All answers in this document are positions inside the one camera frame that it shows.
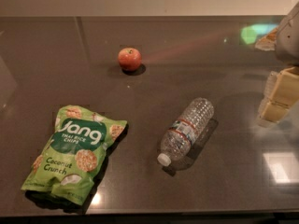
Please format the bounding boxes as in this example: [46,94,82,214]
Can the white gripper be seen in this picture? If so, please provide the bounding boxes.
[257,2,299,128]

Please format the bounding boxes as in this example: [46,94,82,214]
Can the red apple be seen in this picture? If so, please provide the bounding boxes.
[118,48,142,72]

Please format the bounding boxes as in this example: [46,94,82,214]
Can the clear plastic water bottle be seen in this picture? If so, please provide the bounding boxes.
[157,98,214,167]

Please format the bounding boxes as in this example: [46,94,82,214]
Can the green rice chips bag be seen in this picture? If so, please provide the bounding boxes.
[21,105,127,205]

